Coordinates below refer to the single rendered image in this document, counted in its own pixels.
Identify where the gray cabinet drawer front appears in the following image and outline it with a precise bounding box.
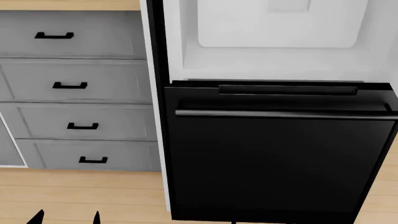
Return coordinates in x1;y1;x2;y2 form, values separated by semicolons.
0;102;158;142
0;58;154;104
14;138;162;173
0;9;147;60

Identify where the black drawer pull handle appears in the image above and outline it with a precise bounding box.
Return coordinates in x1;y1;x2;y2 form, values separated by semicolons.
52;81;89;90
34;32;75;40
78;156;109;164
66;121;100;131

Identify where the black freezer drawer front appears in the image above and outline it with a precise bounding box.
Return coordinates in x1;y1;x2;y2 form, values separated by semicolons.
164;80;398;224

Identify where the short black recessed handle bar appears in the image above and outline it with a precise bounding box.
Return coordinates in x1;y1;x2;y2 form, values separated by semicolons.
218;84;359;96

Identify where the long black freezer handle bar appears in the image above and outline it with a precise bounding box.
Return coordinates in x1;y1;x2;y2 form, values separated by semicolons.
174;101;398;122

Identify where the light wooden countertop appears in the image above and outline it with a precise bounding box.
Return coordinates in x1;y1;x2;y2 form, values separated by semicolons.
0;0;141;11

